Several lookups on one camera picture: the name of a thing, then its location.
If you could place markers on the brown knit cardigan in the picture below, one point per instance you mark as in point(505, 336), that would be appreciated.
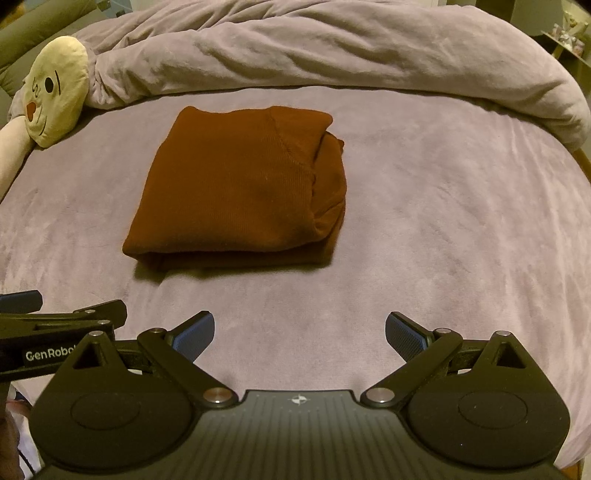
point(240, 184)

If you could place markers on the wooden bed frame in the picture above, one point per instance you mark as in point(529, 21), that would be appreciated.
point(584, 159)

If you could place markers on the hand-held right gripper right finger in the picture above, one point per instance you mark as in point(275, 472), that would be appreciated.
point(406, 333)

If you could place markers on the lilac bed sheet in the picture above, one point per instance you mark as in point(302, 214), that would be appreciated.
point(438, 221)

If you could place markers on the cluttered shelf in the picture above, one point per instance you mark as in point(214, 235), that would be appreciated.
point(570, 32)

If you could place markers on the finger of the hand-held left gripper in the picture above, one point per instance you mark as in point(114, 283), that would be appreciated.
point(92, 314)
point(21, 302)

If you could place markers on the cream plush toy with face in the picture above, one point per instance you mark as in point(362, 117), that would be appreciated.
point(51, 97)

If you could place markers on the olive green headboard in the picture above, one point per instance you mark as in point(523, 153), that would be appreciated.
point(32, 32)

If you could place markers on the lilac rumpled duvet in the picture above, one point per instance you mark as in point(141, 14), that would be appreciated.
point(323, 50)

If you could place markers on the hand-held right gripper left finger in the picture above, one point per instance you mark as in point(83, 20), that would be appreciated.
point(196, 334)

